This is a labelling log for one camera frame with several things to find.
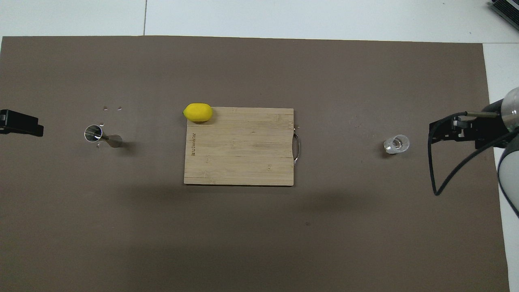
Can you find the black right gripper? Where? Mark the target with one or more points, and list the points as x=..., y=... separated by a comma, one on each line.
x=488, y=129

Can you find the small clear glass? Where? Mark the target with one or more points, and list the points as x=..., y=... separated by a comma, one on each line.
x=396, y=144

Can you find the steel double jigger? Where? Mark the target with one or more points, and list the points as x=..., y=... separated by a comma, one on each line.
x=94, y=134

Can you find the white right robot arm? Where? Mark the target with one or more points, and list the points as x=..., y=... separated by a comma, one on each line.
x=511, y=107

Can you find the grey ribbed device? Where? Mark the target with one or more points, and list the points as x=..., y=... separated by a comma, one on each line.
x=507, y=10

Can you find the yellow lemon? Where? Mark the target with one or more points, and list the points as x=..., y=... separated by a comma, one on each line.
x=198, y=112

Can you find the wooden cutting board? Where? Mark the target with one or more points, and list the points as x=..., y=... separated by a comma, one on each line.
x=239, y=154

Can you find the brown table mat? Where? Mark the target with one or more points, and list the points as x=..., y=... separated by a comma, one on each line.
x=243, y=235

